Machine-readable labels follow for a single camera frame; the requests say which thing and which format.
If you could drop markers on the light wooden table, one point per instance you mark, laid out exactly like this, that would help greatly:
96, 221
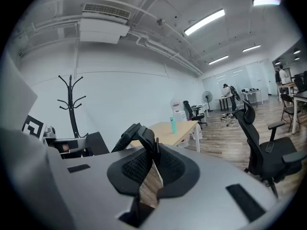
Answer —
168, 134

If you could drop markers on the teal water bottle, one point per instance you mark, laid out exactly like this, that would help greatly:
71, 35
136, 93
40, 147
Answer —
173, 125

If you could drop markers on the round table black legs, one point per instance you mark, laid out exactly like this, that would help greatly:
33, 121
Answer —
224, 100

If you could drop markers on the black folding chair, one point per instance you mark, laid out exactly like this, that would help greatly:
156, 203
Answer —
289, 110

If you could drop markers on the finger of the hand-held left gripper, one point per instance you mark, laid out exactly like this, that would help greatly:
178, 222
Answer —
97, 144

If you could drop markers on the white desk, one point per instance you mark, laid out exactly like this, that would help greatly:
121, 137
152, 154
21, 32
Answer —
251, 93
201, 106

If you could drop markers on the long ceiling light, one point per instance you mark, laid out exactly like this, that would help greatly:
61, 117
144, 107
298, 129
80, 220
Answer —
251, 48
218, 60
204, 22
266, 2

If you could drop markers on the black office chair with armrests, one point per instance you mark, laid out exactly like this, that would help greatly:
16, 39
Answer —
273, 152

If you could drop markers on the white table with dark top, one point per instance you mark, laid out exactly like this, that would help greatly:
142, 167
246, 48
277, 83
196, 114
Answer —
301, 97

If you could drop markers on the white cardboard box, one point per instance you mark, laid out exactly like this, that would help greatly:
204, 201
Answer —
178, 111

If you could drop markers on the black standing fan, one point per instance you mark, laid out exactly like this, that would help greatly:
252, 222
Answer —
207, 97

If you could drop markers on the white ceiling air conditioner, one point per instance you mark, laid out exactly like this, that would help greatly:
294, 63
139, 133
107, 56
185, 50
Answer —
103, 25

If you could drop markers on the white storage bin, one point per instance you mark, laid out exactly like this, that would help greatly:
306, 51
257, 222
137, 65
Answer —
197, 133

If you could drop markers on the wooden table white legs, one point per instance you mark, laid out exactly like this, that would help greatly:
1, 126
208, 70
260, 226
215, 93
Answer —
286, 84

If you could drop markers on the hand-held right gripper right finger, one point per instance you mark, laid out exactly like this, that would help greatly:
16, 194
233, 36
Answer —
206, 200

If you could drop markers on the black metal coat rack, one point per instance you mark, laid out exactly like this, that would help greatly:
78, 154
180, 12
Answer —
70, 104

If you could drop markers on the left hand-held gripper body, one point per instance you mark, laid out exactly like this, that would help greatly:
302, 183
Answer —
69, 144

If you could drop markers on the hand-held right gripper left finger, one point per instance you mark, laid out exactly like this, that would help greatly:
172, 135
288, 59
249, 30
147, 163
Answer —
79, 195

